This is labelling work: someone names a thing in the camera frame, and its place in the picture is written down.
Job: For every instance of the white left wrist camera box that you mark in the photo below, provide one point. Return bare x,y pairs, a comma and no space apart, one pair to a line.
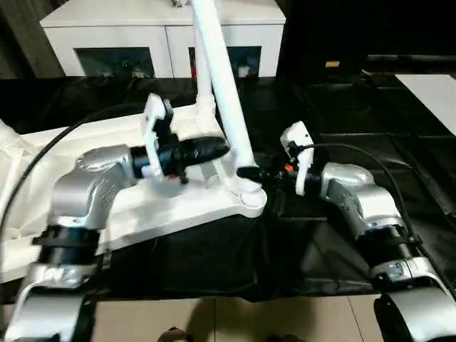
155,128

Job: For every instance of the black work mat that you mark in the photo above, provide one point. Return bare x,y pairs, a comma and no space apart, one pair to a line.
320,242

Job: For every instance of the small yellow box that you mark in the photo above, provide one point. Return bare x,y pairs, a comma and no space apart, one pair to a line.
333,64

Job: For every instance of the white plastic table top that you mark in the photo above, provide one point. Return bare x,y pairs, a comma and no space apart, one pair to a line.
142,206

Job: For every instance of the white cabinet with glass doors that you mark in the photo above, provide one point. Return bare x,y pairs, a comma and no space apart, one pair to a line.
107,21

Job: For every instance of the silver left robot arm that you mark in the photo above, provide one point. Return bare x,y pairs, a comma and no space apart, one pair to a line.
85,192

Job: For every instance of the white plastic table leg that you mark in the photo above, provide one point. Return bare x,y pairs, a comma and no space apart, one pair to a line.
204,78
11,135
224,78

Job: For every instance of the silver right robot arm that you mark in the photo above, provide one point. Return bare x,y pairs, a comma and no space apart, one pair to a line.
363,199

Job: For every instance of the white side table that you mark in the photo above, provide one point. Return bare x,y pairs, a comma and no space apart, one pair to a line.
431,96

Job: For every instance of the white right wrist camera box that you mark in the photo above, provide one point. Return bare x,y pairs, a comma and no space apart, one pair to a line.
298,146

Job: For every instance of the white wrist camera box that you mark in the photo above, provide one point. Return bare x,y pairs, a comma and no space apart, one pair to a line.
298,146
155,128

